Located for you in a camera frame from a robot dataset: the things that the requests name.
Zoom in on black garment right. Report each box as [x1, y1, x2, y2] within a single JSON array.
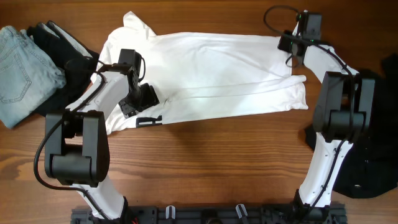
[[303, 53, 398, 199]]

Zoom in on white t-shirt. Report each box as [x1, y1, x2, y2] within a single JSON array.
[[99, 12, 307, 124]]

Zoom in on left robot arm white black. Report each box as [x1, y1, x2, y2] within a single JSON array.
[[34, 59, 159, 223]]

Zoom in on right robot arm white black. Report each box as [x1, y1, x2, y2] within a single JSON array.
[[278, 30, 375, 220]]

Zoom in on black folded garment left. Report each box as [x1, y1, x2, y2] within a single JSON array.
[[27, 21, 99, 116]]

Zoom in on light blue jeans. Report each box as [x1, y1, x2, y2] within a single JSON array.
[[1, 26, 66, 129]]

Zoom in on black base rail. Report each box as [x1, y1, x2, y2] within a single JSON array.
[[70, 204, 348, 224]]

